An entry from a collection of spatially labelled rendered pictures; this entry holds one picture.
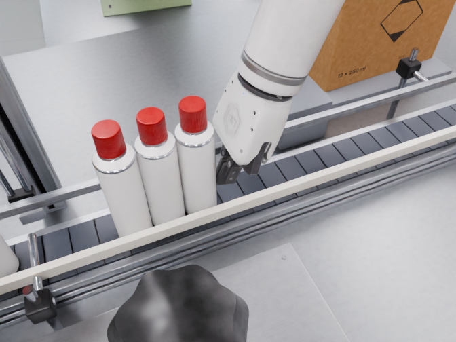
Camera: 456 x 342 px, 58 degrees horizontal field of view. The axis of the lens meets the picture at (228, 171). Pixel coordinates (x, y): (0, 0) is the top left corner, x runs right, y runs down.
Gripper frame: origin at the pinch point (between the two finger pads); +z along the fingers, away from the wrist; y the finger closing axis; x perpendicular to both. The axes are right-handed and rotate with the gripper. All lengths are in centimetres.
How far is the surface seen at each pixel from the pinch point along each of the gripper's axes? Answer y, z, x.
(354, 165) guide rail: 4.4, -4.0, 19.8
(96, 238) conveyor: -0.5, 13.0, -17.4
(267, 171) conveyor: -2.5, 3.1, 9.8
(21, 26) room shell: -247, 103, -8
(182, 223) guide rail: 4.3, 5.6, -7.2
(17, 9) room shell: -272, 103, -9
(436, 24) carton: -21, -20, 54
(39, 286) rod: 6.0, 12.8, -25.6
